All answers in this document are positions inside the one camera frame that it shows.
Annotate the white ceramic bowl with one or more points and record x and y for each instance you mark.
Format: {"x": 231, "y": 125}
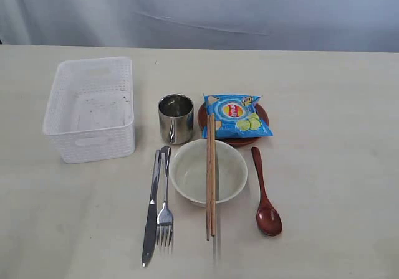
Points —
{"x": 188, "y": 172}

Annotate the brown wooden spoon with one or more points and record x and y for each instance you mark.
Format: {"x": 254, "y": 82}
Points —
{"x": 267, "y": 218}

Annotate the steel fork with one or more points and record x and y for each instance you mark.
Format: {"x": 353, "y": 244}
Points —
{"x": 151, "y": 223}

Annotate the steel spoon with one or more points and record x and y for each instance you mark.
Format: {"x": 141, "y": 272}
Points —
{"x": 164, "y": 230}

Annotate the blue potato chips bag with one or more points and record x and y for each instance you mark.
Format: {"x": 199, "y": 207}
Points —
{"x": 236, "y": 116}

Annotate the brown ceramic plate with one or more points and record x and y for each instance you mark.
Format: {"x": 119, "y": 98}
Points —
{"x": 236, "y": 142}

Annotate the white woven plastic basket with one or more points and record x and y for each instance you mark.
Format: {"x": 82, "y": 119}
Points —
{"x": 89, "y": 114}

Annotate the brown wooden chopstick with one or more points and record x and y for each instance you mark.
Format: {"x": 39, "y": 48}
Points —
{"x": 213, "y": 174}
{"x": 208, "y": 181}

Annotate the shiny steel cup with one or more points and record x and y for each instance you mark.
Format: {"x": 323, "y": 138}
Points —
{"x": 175, "y": 113}

